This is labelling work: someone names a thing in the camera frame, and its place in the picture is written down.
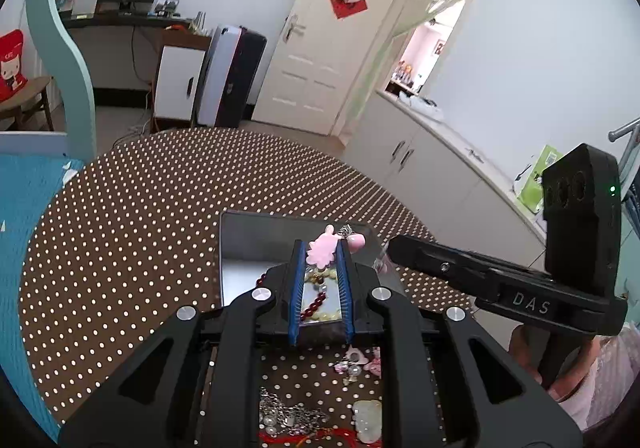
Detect teal curved bed frame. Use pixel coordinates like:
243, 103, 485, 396
26, 0, 99, 164

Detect long white counter cabinet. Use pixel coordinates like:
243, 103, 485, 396
342, 90, 551, 260

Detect white jade pendant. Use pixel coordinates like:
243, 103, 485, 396
352, 400, 384, 445

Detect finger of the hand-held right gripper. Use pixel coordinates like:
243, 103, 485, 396
388, 234, 550, 300

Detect dark red bead bracelet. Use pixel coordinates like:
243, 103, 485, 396
255, 274, 328, 321

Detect green and white box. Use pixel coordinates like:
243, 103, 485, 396
515, 144, 564, 215

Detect white plastic bag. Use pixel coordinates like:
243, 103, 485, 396
397, 93, 444, 122

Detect small white cabinet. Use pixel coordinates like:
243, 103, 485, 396
152, 45, 207, 124

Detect silver chain necklace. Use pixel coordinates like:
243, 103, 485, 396
259, 387, 332, 435

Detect pink oval keychain charm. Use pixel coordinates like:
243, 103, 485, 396
339, 225, 369, 252

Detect metal tin box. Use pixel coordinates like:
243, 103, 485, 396
218, 209, 407, 325

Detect blue candy print blanket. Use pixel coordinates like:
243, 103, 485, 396
0, 153, 87, 444

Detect dark wooden desk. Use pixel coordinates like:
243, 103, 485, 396
62, 10, 213, 110

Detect sheer door curtain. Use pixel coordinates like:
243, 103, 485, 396
392, 0, 467, 55

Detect pink hand-shaped pendant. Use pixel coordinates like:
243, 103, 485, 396
305, 224, 347, 271

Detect person's right forearm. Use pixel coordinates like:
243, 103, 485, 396
562, 333, 638, 432

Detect pink charm cluster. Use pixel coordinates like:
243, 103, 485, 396
330, 345, 384, 385

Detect white panel door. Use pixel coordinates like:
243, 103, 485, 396
251, 0, 411, 137

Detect row of small figurines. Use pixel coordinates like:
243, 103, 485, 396
392, 62, 426, 92

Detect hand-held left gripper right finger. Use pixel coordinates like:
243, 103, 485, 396
336, 240, 583, 448

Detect grey metal rail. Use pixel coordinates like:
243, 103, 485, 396
607, 117, 640, 145

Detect white bed rail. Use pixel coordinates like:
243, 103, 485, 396
0, 130, 69, 157

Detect wooden chair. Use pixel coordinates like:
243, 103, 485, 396
0, 76, 55, 132

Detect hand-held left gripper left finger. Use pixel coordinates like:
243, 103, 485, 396
59, 239, 307, 448

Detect brown polka dot tablecloth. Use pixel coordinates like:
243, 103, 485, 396
20, 127, 506, 448

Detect black and white suitcase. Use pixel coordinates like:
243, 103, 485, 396
192, 24, 268, 130

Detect red string bracelet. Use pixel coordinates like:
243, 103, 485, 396
258, 429, 362, 448

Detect clear pink bead charm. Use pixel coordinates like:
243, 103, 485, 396
372, 243, 396, 275

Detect person's right hand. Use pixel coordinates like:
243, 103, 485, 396
508, 325, 602, 405

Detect red cartoon cushion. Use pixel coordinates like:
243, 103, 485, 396
0, 29, 31, 103

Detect black power cable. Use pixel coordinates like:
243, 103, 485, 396
131, 24, 154, 80

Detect cream pearl bead bracelet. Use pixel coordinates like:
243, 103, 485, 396
302, 269, 341, 324

